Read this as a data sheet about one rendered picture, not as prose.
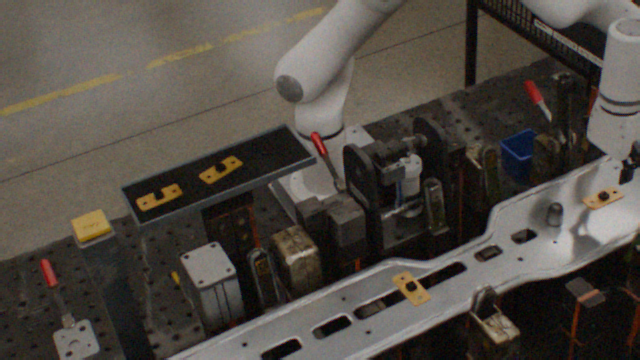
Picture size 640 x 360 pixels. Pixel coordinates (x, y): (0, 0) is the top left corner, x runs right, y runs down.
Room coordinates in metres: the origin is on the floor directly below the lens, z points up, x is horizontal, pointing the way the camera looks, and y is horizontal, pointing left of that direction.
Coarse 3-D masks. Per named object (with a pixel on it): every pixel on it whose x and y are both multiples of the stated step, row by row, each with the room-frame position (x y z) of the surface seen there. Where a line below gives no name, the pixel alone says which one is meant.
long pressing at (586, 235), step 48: (528, 192) 1.29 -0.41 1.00; (576, 192) 1.28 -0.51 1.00; (624, 192) 1.26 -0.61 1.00; (480, 240) 1.16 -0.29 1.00; (576, 240) 1.14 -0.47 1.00; (624, 240) 1.13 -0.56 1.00; (336, 288) 1.08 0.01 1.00; (384, 288) 1.07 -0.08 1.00; (432, 288) 1.06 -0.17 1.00; (240, 336) 0.99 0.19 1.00; (288, 336) 0.98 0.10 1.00; (336, 336) 0.97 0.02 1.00; (384, 336) 0.96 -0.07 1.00
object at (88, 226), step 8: (80, 216) 1.19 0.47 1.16; (88, 216) 1.19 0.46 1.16; (96, 216) 1.19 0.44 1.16; (104, 216) 1.19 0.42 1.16; (72, 224) 1.18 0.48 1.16; (80, 224) 1.17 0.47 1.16; (88, 224) 1.17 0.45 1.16; (96, 224) 1.17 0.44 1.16; (104, 224) 1.16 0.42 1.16; (80, 232) 1.15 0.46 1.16; (88, 232) 1.15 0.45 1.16; (96, 232) 1.15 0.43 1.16; (104, 232) 1.15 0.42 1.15; (80, 240) 1.13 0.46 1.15
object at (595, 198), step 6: (612, 186) 1.28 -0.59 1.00; (600, 192) 1.25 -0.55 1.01; (606, 192) 1.25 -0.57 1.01; (618, 192) 1.26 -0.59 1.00; (582, 198) 1.25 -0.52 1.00; (588, 198) 1.25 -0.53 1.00; (594, 198) 1.25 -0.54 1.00; (600, 198) 1.24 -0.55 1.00; (606, 198) 1.24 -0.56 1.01; (612, 198) 1.24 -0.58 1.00; (618, 198) 1.24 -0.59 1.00; (588, 204) 1.23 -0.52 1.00; (594, 204) 1.23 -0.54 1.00; (600, 204) 1.23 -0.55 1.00; (606, 204) 1.23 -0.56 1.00
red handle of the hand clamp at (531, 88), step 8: (528, 88) 1.47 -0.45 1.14; (536, 88) 1.47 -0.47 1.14; (528, 96) 1.47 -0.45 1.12; (536, 96) 1.45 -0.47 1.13; (536, 104) 1.44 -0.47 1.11; (544, 104) 1.44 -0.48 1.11; (544, 112) 1.42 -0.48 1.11; (544, 120) 1.42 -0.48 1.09; (560, 136) 1.38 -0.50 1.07; (560, 144) 1.37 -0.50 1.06
